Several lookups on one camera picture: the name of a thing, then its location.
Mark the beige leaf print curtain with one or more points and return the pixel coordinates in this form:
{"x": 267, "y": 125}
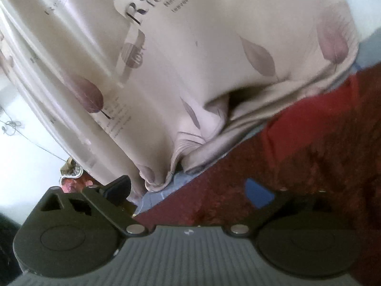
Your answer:
{"x": 184, "y": 65}

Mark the floral patterned object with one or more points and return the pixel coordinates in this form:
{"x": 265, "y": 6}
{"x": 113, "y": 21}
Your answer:
{"x": 73, "y": 178}

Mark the dark red knit garment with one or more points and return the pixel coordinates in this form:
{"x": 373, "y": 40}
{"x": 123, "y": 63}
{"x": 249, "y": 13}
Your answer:
{"x": 297, "y": 155}

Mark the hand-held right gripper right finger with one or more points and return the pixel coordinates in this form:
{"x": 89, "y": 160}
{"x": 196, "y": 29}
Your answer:
{"x": 258, "y": 193}

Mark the dark cloth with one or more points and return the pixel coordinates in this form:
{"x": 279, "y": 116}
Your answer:
{"x": 7, "y": 244}

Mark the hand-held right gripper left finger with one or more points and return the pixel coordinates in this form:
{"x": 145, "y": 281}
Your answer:
{"x": 119, "y": 187}

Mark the blue plaid bed sheet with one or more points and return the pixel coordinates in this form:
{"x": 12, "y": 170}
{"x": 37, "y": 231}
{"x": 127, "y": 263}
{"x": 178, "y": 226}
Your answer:
{"x": 160, "y": 196}

